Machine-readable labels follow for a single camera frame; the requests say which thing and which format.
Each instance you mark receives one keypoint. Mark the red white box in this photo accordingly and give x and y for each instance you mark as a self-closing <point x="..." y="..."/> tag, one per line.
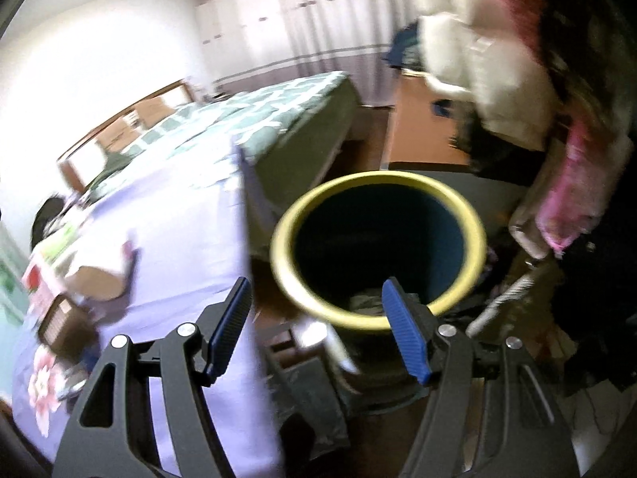
<point x="42" y="291"/>

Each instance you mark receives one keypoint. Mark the brown cardboard piece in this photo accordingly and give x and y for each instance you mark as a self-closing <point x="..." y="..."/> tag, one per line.
<point x="97" y="284"/>

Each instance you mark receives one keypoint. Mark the cream down jacket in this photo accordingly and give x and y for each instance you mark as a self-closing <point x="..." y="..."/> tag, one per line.
<point x="507" y="89"/>

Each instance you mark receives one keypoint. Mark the silver metal tube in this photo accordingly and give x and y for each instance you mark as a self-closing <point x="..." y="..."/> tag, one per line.
<point x="500" y="301"/>

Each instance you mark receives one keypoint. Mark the yellow rimmed blue trash bin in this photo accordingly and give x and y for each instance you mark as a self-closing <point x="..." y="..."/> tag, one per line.
<point x="448" y="254"/>

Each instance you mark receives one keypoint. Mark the wooden bed headboard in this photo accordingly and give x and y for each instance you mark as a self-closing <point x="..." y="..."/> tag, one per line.
<point x="67" y="172"/>

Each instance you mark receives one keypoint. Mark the bed with green duvet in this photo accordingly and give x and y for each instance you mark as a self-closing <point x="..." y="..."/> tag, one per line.
<point x="278" y="109"/>

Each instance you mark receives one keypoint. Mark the dark blue clothes pile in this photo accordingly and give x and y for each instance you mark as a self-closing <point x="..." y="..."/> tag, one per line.
<point x="405" y="47"/>

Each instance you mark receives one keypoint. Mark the brown pillow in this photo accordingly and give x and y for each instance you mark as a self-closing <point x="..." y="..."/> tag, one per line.
<point x="113" y="135"/>
<point x="150" y="107"/>

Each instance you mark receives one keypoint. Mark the wooden desk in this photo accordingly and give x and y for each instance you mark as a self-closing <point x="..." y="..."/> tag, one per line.
<point x="423" y="129"/>

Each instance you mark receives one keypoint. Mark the green white box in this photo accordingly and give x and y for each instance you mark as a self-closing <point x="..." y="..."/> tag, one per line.
<point x="59" y="244"/>

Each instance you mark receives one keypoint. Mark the brown patterned packet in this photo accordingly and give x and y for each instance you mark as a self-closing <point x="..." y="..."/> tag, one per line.
<point x="64" y="326"/>

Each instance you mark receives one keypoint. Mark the pink floral garment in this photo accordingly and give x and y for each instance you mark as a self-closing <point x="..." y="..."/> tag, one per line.
<point x="582" y="184"/>

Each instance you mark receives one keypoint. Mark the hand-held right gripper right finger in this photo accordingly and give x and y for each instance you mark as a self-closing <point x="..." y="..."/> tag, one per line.
<point x="405" y="333"/>

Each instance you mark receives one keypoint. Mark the pink striped curtain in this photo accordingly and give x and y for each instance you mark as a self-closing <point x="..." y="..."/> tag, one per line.
<point x="308" y="20"/>

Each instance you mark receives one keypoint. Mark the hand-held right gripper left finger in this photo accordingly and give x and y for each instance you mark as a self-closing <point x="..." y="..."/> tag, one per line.
<point x="229" y="328"/>

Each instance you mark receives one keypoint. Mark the purple floral tablecloth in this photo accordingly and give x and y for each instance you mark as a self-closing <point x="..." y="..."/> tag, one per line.
<point x="189" y="259"/>

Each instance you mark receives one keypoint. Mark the black clothes pile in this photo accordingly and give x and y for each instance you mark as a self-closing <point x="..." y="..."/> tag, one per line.
<point x="47" y="221"/>

